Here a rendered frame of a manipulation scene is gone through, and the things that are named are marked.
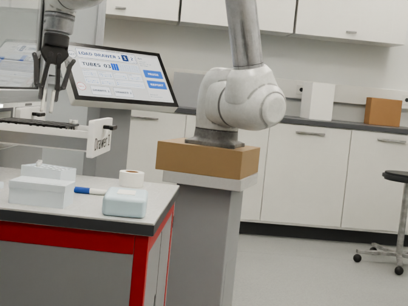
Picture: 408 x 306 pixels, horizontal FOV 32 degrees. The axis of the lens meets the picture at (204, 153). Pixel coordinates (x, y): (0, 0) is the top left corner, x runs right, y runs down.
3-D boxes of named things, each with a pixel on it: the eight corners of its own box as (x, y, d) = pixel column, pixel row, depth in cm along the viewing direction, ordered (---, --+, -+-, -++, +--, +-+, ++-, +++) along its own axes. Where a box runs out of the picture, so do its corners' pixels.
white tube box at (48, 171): (75, 181, 198) (76, 168, 197) (59, 184, 190) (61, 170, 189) (36, 176, 202) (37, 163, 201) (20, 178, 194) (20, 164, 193)
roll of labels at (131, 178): (144, 185, 204) (146, 171, 204) (141, 188, 197) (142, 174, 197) (121, 183, 205) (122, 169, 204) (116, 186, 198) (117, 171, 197)
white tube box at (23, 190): (73, 203, 164) (75, 181, 164) (63, 209, 155) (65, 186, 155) (20, 197, 165) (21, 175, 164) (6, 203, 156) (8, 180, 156)
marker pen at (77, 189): (128, 197, 179) (129, 191, 179) (127, 198, 178) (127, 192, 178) (74, 192, 180) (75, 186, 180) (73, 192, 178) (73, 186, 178)
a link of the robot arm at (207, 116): (222, 128, 264) (228, 69, 263) (251, 133, 249) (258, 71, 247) (186, 125, 255) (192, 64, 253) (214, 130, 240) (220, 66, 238)
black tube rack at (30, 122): (77, 143, 231) (79, 123, 230) (64, 147, 213) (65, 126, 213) (10, 136, 232) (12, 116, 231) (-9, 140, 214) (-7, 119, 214)
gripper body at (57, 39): (69, 37, 217) (65, 67, 217) (41, 32, 214) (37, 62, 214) (73, 35, 210) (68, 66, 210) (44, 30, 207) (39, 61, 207)
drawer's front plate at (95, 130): (110, 150, 236) (112, 117, 235) (91, 158, 207) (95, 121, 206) (104, 150, 236) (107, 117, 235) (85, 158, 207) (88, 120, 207)
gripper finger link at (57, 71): (54, 54, 214) (59, 54, 215) (54, 91, 215) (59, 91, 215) (56, 53, 210) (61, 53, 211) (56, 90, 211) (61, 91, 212)
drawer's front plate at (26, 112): (42, 135, 269) (44, 106, 268) (18, 140, 240) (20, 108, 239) (37, 135, 269) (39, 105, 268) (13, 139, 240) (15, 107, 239)
